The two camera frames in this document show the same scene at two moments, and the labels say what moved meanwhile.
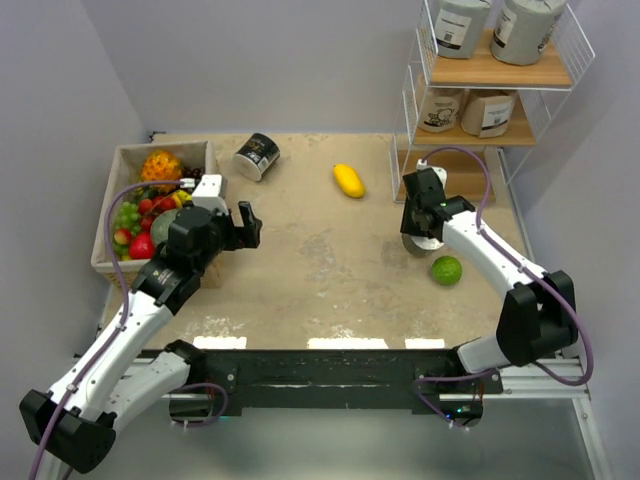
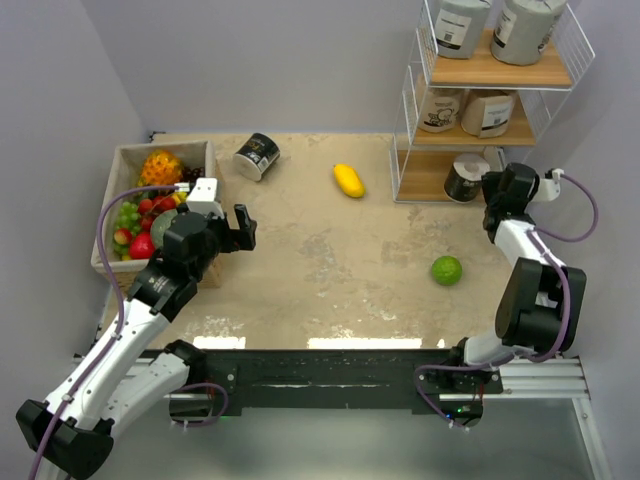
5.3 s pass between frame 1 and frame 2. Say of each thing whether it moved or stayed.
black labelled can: stayed
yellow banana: stayed
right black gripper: moved
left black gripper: stayed
